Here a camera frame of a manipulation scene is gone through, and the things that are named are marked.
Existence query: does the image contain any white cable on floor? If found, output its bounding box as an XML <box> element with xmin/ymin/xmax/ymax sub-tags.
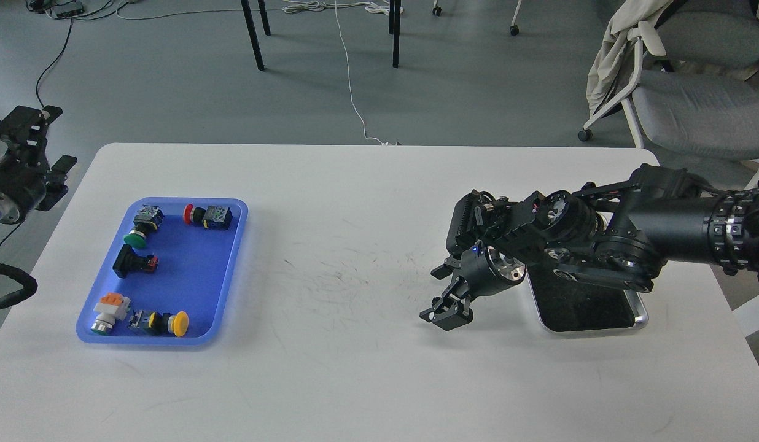
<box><xmin>281</xmin><ymin>0</ymin><xmax>405</xmax><ymax>147</ymax></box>

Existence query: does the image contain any red push button switch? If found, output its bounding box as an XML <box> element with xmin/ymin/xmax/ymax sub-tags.
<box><xmin>182</xmin><ymin>204</ymin><xmax>233</xmax><ymax>230</ymax></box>

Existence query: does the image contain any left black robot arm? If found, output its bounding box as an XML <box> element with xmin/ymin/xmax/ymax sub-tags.
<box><xmin>0</xmin><ymin>104</ymin><xmax>77</xmax><ymax>312</ymax></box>

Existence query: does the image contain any black table leg right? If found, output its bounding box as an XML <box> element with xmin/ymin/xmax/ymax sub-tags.
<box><xmin>389</xmin><ymin>0</ymin><xmax>402</xmax><ymax>68</ymax></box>

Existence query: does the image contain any yellow mushroom push button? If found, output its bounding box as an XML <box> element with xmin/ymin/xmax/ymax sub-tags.
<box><xmin>126</xmin><ymin>309</ymin><xmax>189</xmax><ymax>338</ymax></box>

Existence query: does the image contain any blue plastic tray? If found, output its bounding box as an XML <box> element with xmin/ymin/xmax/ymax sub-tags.
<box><xmin>76</xmin><ymin>198</ymin><xmax>249</xmax><ymax>346</ymax></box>

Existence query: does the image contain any silver metal tray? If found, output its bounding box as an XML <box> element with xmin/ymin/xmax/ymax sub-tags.
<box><xmin>523</xmin><ymin>272</ymin><xmax>649</xmax><ymax>339</ymax></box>

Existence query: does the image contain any black table leg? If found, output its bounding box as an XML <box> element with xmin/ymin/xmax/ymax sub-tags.
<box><xmin>258</xmin><ymin>0</ymin><xmax>272</xmax><ymax>36</ymax></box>
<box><xmin>240</xmin><ymin>0</ymin><xmax>265</xmax><ymax>72</ymax></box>
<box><xmin>389</xmin><ymin>0</ymin><xmax>402</xmax><ymax>68</ymax></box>

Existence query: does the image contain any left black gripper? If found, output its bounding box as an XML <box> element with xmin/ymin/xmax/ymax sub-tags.
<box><xmin>0</xmin><ymin>106</ymin><xmax>77</xmax><ymax>225</ymax></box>

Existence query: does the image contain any power strip on floor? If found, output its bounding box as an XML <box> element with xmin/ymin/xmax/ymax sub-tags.
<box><xmin>48</xmin><ymin>1</ymin><xmax>85</xmax><ymax>20</ymax></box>

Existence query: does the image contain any chair caster wheel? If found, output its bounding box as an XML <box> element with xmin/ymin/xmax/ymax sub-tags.
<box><xmin>509</xmin><ymin>0</ymin><xmax>523</xmax><ymax>36</ymax></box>

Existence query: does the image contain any black table leg rear left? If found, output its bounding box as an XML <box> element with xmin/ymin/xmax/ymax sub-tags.
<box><xmin>258</xmin><ymin>0</ymin><xmax>272</xmax><ymax>36</ymax></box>

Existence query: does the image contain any green push button switch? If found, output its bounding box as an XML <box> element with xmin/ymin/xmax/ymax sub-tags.
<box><xmin>122</xmin><ymin>205</ymin><xmax>164</xmax><ymax>249</ymax></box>

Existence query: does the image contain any orange grey push button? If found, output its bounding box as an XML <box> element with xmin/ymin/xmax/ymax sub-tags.
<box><xmin>91</xmin><ymin>293</ymin><xmax>131</xmax><ymax>336</ymax></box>

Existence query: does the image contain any beige jacket on chair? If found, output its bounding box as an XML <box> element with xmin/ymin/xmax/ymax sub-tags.
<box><xmin>585</xmin><ymin>1</ymin><xmax>672</xmax><ymax>115</ymax></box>

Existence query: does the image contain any grey office chair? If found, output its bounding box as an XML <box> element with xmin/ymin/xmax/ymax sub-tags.
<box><xmin>578</xmin><ymin>1</ymin><xmax>759</xmax><ymax>179</ymax></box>

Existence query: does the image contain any black cable on floor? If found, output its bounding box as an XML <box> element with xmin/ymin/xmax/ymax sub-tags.
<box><xmin>34</xmin><ymin>0</ymin><xmax>119</xmax><ymax>111</ymax></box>

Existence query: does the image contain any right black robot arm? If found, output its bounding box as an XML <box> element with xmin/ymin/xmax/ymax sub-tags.
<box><xmin>419</xmin><ymin>163</ymin><xmax>759</xmax><ymax>333</ymax></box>

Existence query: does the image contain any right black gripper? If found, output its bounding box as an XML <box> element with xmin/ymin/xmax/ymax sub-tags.
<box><xmin>419</xmin><ymin>246</ymin><xmax>527</xmax><ymax>331</ymax></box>

